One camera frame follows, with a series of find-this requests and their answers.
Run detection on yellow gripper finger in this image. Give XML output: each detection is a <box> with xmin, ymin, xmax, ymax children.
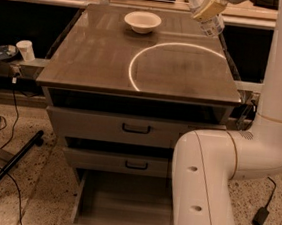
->
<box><xmin>192</xmin><ymin>0</ymin><xmax>227</xmax><ymax>22</ymax></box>

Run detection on clear plastic water bottle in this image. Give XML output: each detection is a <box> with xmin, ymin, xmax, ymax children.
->
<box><xmin>186</xmin><ymin>0</ymin><xmax>225</xmax><ymax>37</ymax></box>

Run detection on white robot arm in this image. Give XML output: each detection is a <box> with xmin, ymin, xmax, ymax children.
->
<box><xmin>171</xmin><ymin>0</ymin><xmax>282</xmax><ymax>225</ymax></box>

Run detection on grey drawer cabinet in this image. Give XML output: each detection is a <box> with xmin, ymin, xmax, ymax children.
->
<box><xmin>21</xmin><ymin>0</ymin><xmax>251</xmax><ymax>225</ymax></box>

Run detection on open bottom drawer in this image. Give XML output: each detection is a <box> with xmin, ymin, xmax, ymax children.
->
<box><xmin>63</xmin><ymin>169</ymin><xmax>173</xmax><ymax>225</ymax></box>

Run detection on white paper bowl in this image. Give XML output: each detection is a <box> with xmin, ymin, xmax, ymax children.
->
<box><xmin>124</xmin><ymin>11</ymin><xmax>162</xmax><ymax>34</ymax></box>

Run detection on white paper cup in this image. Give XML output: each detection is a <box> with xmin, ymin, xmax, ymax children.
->
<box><xmin>16</xmin><ymin>40</ymin><xmax>35</xmax><ymax>62</ymax></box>

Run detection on dark blue bowl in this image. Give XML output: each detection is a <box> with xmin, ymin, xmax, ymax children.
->
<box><xmin>0</xmin><ymin>44</ymin><xmax>18</xmax><ymax>62</ymax></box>

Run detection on black power adapter right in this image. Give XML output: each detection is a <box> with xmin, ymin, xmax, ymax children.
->
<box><xmin>252</xmin><ymin>207</ymin><xmax>269</xmax><ymax>225</ymax></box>

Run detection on top drawer with black handle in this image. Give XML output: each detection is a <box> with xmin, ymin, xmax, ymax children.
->
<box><xmin>47</xmin><ymin>106</ymin><xmax>226</xmax><ymax>149</ymax></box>

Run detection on drawer with black handle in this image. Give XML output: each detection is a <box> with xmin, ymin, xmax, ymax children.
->
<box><xmin>63</xmin><ymin>148</ymin><xmax>172</xmax><ymax>178</ymax></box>
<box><xmin>47</xmin><ymin>106</ymin><xmax>226</xmax><ymax>149</ymax></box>

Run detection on middle drawer with black handle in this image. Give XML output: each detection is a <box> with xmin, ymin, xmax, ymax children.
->
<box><xmin>63</xmin><ymin>148</ymin><xmax>172</xmax><ymax>178</ymax></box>

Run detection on black cable left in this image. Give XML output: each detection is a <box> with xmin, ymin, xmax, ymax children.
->
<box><xmin>0</xmin><ymin>75</ymin><xmax>40</xmax><ymax>225</ymax></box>

